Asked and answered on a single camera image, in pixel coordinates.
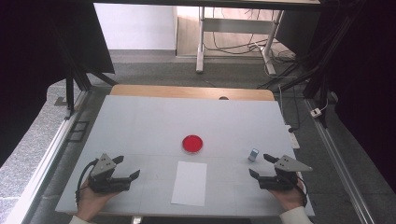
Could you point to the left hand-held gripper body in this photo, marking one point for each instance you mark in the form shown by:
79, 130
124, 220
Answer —
104, 168

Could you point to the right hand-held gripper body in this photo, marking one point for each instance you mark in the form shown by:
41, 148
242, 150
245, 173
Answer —
285, 174

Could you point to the blue stamp cap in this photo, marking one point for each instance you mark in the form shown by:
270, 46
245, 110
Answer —
251, 158

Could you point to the small stamp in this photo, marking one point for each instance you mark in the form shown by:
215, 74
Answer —
255, 152

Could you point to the white paper sheet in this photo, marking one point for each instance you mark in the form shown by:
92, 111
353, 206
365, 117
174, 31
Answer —
189, 183

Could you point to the round red ink dish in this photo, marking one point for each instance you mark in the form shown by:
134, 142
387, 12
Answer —
192, 143

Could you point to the person's right hand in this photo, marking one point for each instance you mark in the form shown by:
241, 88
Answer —
289, 197

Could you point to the person's left hand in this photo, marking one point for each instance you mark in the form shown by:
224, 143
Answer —
91, 202

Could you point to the white power strip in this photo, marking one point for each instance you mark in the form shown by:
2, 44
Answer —
293, 137

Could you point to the small white plug adapter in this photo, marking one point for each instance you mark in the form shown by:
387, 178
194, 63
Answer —
316, 112

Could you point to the black metal stand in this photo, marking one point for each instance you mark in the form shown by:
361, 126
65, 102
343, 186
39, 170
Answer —
323, 53
70, 90

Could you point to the wooden table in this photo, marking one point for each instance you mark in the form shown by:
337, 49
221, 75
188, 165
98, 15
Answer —
186, 92

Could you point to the black curtain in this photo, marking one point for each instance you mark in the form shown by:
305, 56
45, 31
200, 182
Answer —
37, 46
367, 77

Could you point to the dark cabinet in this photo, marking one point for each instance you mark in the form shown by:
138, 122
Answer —
295, 32

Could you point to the aluminium floor rail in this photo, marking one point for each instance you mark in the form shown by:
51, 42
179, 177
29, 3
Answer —
46, 161
339, 161

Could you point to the white desk frame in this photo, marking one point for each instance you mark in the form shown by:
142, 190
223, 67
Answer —
236, 25

